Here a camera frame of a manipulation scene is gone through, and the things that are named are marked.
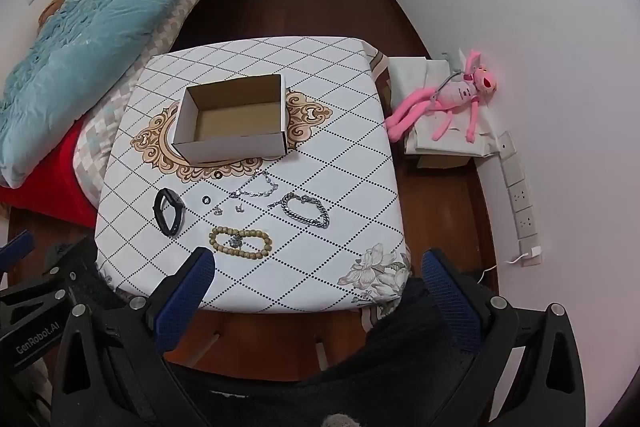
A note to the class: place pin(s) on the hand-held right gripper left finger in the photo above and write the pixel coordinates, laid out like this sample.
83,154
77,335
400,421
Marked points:
184,299

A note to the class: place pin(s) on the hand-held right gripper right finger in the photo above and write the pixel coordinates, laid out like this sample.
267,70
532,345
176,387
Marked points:
450,302

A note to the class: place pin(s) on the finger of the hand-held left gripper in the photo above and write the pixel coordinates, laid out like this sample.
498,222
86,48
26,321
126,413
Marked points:
75,264
15,249

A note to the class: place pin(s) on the silver charm pendant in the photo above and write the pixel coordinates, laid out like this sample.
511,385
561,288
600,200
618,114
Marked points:
234,242

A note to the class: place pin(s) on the black wristband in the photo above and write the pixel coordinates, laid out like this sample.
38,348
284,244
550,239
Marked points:
162,212

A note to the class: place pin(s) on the red blanket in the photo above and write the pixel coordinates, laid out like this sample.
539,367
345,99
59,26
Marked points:
45,187

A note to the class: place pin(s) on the white charger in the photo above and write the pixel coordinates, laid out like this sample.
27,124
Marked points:
532,255

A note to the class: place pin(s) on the brown cardboard box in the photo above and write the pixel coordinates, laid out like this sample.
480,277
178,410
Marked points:
442,161

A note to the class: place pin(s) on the pink plush toy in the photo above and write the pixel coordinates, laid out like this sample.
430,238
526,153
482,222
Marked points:
457,94

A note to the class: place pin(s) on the grey clothes hanger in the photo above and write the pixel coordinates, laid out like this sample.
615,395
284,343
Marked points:
446,82

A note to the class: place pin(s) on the blue duvet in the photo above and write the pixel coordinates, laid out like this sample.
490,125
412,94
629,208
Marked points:
90,42

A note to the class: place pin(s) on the brown pillow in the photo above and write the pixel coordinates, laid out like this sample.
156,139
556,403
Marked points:
52,7

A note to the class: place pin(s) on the white wall socket strip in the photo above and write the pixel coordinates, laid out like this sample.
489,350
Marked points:
517,194

